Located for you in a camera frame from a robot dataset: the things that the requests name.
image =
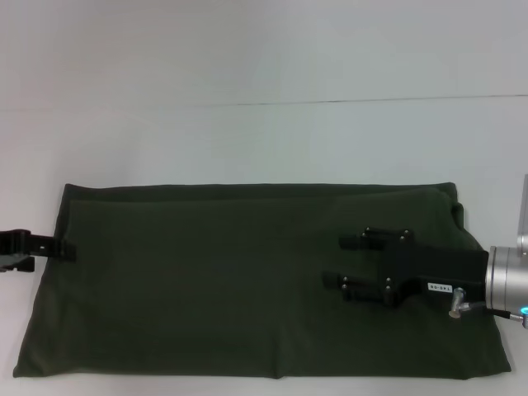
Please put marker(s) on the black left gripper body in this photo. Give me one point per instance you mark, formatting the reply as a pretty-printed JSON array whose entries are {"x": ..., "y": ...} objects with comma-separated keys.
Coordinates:
[{"x": 12, "y": 245}]

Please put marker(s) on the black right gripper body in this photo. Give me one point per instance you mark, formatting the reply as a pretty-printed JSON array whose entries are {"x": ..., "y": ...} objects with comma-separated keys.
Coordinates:
[{"x": 433, "y": 268}]

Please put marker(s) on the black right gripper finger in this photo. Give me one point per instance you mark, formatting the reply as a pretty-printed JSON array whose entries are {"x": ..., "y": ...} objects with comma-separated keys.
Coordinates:
[
  {"x": 363, "y": 290},
  {"x": 354, "y": 242}
]

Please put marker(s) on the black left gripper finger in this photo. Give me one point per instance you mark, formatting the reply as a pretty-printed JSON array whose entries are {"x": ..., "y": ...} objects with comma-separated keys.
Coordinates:
[
  {"x": 53, "y": 247},
  {"x": 25, "y": 265}
]

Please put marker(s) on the dark green FREE shirt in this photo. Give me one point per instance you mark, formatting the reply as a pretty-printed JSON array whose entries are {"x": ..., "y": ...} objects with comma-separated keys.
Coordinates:
[{"x": 206, "y": 288}]

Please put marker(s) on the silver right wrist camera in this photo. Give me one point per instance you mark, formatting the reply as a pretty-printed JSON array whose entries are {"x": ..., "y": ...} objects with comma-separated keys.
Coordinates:
[{"x": 524, "y": 214}]

